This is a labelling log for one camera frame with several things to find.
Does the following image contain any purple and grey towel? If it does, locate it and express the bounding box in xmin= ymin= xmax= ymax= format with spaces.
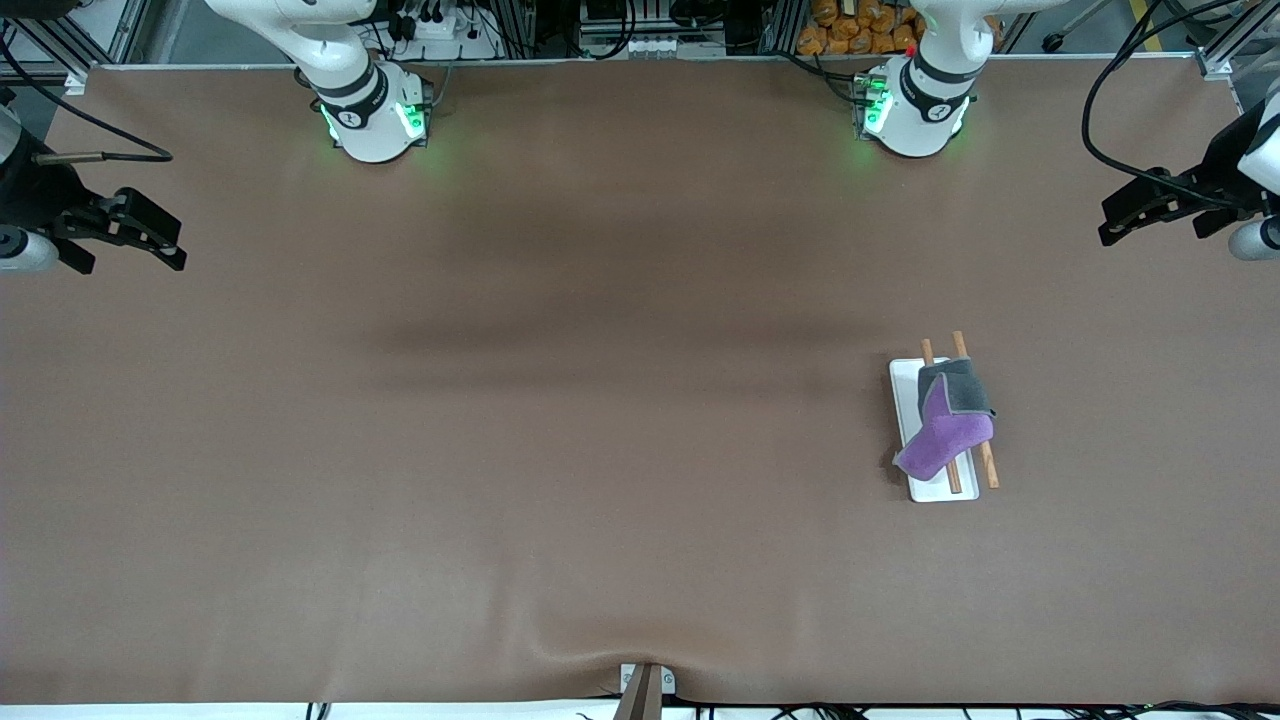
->
xmin=893 ymin=358 xmax=999 ymax=483

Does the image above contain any white rack with wooden bars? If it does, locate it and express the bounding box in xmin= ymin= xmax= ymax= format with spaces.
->
xmin=889 ymin=331 xmax=1001 ymax=503

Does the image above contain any pile of orange objects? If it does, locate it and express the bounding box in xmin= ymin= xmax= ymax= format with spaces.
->
xmin=797 ymin=0 xmax=926 ymax=57

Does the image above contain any white power strip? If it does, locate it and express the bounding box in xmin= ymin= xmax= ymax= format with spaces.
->
xmin=385 ymin=0 xmax=501 ymax=61

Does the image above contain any brown table mat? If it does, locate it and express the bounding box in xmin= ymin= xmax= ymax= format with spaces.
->
xmin=0 ymin=55 xmax=1280 ymax=706

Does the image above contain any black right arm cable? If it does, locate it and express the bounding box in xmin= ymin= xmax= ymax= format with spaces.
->
xmin=0 ymin=35 xmax=174 ymax=165

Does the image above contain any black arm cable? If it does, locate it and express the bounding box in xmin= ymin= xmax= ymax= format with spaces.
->
xmin=1081 ymin=0 xmax=1241 ymax=191
xmin=0 ymin=35 xmax=174 ymax=165

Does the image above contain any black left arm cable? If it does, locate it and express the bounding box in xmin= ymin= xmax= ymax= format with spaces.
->
xmin=1081 ymin=0 xmax=1241 ymax=191

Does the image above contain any aluminium frame post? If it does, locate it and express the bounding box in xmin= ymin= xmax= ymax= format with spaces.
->
xmin=1195 ymin=0 xmax=1280 ymax=81
xmin=0 ymin=0 xmax=151 ymax=91

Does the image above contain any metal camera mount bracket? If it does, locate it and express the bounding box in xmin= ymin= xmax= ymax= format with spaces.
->
xmin=612 ymin=663 xmax=677 ymax=720

